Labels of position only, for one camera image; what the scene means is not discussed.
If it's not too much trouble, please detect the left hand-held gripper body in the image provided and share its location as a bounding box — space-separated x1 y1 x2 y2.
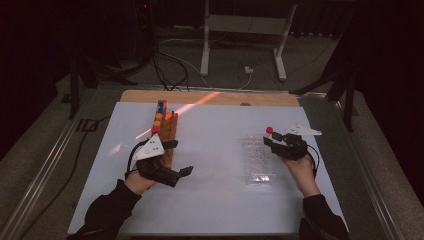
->
132 133 182 189

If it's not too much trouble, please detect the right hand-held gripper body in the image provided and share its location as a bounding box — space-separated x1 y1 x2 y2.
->
271 123 323 162

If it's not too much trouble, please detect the wooden test tube rack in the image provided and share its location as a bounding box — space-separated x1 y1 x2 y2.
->
151 99 179 169

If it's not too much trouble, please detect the clear plastic test tube rack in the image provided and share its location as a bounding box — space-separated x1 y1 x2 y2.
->
242 133 278 186

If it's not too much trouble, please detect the person's right hand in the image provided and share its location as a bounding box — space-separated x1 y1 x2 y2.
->
281 153 323 199

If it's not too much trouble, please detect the person's left hand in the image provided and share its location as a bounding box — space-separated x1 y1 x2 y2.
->
124 168 158 196

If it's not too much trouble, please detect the white table board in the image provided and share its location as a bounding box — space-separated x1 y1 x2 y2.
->
67 101 350 236

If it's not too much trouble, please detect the wooden board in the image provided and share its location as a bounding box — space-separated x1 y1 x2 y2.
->
119 89 301 108

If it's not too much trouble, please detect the black metal stand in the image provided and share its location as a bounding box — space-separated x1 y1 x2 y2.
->
66 49 138 120
289 19 360 133

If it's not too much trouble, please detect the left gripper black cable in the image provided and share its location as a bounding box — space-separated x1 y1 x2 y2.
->
125 142 145 180

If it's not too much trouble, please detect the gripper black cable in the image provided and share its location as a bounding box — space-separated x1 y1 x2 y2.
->
306 144 321 178
125 142 145 180

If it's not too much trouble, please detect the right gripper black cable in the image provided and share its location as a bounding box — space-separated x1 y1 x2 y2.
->
306 144 321 178

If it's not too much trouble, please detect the black floor cable with connector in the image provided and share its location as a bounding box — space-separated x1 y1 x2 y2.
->
19 115 112 240

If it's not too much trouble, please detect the black cable bundle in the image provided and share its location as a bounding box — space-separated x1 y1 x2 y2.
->
146 46 191 92

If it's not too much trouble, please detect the white cable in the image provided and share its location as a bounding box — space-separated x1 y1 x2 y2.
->
159 37 253 90

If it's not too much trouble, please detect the aluminium rail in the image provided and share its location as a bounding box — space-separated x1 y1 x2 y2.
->
328 96 403 240
0 88 96 240

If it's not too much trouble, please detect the white metal desk frame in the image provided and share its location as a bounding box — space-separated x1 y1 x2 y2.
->
199 0 298 82

